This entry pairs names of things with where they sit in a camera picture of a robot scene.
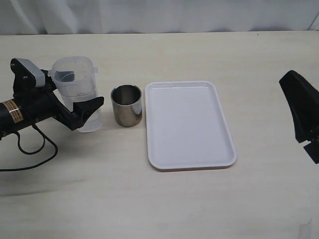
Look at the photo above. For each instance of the white backdrop curtain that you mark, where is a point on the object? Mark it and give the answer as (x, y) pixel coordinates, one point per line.
(155, 16)

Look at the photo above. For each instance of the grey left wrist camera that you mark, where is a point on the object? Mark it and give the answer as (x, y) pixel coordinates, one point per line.
(36, 73)

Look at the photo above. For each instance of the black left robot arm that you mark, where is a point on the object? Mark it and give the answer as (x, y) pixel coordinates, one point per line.
(10, 113)

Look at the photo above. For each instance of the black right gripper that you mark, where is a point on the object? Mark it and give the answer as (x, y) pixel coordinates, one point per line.
(303, 101)

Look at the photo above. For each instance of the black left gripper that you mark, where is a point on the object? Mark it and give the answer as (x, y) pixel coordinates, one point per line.
(38, 104)

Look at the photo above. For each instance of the stainless steel cup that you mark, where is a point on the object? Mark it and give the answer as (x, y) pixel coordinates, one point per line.
(127, 105)

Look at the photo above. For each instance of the white rectangular plastic tray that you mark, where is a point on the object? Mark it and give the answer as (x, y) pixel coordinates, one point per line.
(186, 127)

